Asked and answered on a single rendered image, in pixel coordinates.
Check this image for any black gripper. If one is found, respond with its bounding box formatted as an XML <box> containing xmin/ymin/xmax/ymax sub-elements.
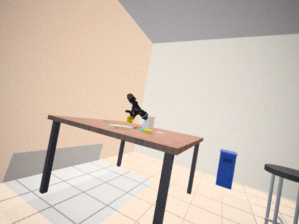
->
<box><xmin>125</xmin><ymin>106</ymin><xmax>142</xmax><ymax>120</ymax></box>

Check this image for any yellow rectangular block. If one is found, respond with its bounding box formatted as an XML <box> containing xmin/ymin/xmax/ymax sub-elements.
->
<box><xmin>143</xmin><ymin>129</ymin><xmax>153</xmax><ymax>135</ymax></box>

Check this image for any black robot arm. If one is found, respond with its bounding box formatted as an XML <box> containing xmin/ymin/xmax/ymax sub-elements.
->
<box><xmin>127</xmin><ymin>93</ymin><xmax>148</xmax><ymax>120</ymax></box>

